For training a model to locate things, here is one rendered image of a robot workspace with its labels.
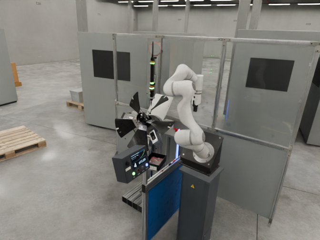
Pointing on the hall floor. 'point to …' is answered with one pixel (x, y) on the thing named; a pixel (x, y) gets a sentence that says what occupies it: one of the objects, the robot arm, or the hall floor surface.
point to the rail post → (145, 215)
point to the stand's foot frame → (134, 197)
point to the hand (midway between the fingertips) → (195, 109)
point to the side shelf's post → (167, 150)
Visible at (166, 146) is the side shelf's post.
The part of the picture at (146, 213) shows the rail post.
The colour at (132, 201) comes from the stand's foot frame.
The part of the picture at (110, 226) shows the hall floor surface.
